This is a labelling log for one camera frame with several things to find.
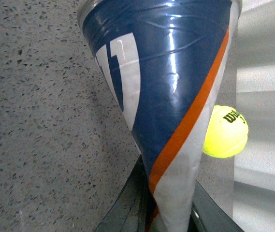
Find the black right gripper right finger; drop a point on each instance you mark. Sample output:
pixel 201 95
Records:
pixel 207 216

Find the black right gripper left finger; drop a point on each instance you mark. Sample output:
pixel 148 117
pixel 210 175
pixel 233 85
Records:
pixel 128 214

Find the clear Wilson tennis ball can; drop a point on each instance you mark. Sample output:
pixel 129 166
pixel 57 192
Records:
pixel 163 61

